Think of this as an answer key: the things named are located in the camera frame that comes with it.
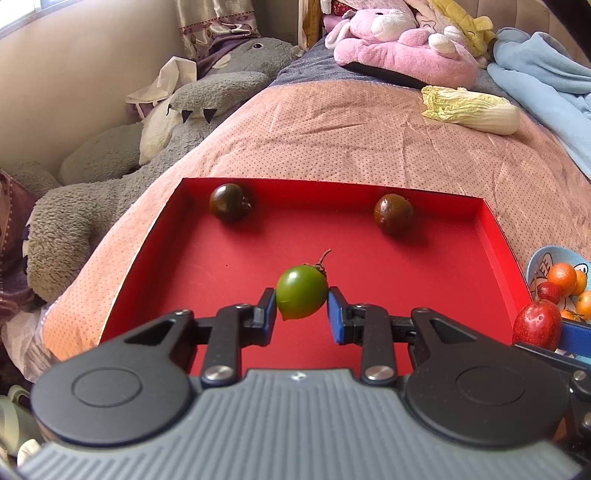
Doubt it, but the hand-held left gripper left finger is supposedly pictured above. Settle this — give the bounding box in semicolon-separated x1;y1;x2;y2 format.
124;287;279;387

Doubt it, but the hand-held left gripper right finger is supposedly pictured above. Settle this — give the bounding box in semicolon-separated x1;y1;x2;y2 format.
327;286;502;386

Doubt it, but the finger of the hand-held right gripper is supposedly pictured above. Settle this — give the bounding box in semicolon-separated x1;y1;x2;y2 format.
514;342;591;398
558;320;591;358

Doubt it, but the green tomato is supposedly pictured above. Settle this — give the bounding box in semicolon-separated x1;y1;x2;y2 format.
276;249;332;321

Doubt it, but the small red apple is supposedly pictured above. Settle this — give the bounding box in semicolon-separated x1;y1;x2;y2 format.
536;281;564;304
512;299;563;352

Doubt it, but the red cardboard tray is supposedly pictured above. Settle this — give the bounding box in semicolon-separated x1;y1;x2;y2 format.
99;178;534;377

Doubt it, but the blue printed bowl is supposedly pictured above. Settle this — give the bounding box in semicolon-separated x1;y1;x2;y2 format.
526;246;591;324

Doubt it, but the dark green-brown tomato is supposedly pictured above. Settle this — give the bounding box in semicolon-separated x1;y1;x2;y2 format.
209;183;252;222

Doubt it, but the brown dark tomato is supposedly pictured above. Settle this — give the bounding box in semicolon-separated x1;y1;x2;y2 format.
373;193;414;237

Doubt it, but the pink dotted bedspread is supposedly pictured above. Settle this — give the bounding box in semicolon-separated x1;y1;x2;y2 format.
41;76;591;370

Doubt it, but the grey plush toy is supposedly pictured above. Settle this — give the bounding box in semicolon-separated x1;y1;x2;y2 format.
0;37;305;301

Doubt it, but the white plastic bag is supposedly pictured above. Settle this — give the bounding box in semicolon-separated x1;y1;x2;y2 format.
0;305;54;384

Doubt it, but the grey-blue blanket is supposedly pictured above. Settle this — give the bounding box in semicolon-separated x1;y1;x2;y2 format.
268;37;546;121

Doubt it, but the napa cabbage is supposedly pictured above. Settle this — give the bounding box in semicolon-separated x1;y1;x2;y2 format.
420;85;522;136

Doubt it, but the light blue blanket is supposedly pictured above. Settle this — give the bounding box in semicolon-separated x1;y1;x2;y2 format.
487;28;591;181

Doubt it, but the brown patterned bag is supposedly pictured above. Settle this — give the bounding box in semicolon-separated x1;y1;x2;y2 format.
0;168;47;319

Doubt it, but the pale green slipper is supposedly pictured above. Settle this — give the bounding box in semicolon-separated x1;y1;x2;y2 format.
0;387;42;467

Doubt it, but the pink plush rabbit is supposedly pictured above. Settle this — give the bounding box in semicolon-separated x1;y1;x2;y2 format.
324;8;478;90

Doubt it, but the patterned curtain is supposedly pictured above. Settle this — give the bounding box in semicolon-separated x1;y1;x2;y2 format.
173;0;262;61

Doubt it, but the yellow plush toy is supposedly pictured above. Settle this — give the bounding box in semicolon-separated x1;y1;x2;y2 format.
427;0;497;70

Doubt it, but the beige padded headboard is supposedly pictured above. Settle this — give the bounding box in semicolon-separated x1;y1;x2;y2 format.
475;0;568;47

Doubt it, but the window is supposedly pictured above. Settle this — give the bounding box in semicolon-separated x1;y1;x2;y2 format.
0;0;58;31

